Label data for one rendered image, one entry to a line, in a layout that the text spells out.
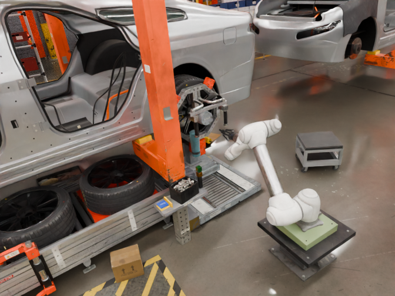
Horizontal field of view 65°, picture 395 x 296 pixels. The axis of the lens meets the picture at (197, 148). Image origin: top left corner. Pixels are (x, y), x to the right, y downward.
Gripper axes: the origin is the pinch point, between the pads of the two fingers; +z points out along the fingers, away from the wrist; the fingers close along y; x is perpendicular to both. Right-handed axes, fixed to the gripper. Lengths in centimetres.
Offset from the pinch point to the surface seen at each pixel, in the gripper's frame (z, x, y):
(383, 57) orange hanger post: 11, -238, 243
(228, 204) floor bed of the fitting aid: -37, -22, -59
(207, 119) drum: -5.4, 30.2, 0.1
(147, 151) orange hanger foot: 8, 60, -53
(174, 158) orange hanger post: -27, 59, -44
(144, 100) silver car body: 25, 79, -14
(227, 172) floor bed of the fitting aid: 3, -44, -34
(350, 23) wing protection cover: 26, -137, 228
